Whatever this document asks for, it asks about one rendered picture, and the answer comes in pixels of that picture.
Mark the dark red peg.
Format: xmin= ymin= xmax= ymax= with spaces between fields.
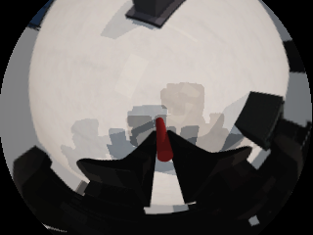
xmin=156 ymin=117 xmax=173 ymax=162

